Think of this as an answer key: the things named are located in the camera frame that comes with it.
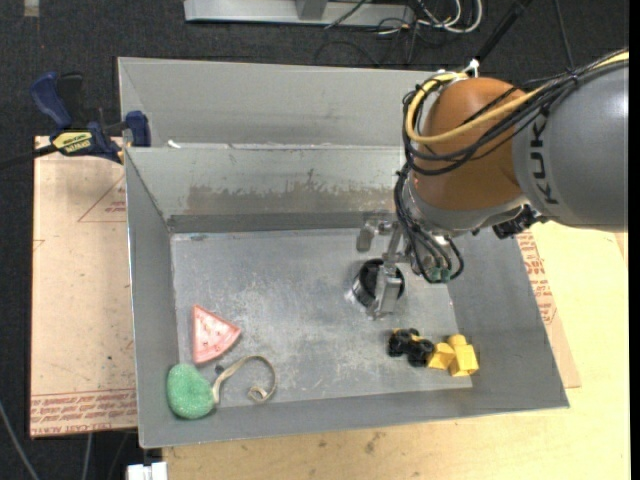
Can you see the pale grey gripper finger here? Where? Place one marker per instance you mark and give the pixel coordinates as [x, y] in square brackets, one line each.
[389, 293]
[365, 240]

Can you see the black toy car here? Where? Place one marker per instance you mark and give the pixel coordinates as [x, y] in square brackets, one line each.
[409, 347]

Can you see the yellow block toy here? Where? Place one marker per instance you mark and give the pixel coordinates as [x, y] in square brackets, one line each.
[457, 357]

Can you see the grey metal bin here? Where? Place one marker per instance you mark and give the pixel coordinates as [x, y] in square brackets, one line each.
[280, 288]

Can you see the tan rubber band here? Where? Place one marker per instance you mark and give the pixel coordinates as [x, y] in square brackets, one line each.
[231, 373]

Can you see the pink toy watermelon slice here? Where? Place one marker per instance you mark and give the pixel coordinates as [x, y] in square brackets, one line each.
[211, 335]

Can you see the green sponge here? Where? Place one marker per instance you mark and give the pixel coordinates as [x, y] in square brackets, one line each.
[189, 392]

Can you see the brown cardboard board red print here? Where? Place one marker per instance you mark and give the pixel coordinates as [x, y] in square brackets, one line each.
[80, 293]

